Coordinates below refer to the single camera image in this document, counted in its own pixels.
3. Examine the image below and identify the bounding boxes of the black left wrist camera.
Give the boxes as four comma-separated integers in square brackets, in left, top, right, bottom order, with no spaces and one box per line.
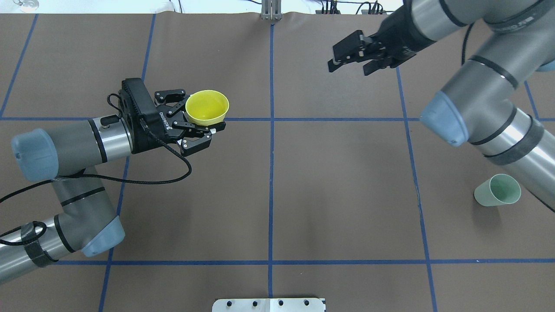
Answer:
[120,78,161,130]

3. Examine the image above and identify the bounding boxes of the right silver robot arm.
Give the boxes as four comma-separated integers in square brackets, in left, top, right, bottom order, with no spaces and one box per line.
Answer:
[327,0,555,211]

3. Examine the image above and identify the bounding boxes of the green plastic cup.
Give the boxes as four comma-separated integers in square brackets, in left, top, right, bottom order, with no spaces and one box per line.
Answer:
[473,174,522,207]

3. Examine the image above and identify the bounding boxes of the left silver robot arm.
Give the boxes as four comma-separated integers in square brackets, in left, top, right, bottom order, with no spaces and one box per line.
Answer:
[1,87,229,283]

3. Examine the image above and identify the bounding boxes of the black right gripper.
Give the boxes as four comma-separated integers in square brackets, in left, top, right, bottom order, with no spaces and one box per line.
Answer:
[327,4,434,76]

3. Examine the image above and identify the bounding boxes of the yellow plastic cup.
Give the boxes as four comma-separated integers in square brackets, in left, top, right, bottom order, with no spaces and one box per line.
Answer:
[186,90,230,126]

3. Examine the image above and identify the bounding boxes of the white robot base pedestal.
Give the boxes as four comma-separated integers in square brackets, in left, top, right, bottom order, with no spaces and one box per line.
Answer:
[212,298,326,312]

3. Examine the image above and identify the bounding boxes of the aluminium frame post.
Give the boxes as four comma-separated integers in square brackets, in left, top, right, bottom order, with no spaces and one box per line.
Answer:
[260,0,283,21]

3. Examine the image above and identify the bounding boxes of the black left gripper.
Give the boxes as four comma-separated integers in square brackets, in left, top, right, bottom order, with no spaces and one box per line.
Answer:
[130,89,226,156]

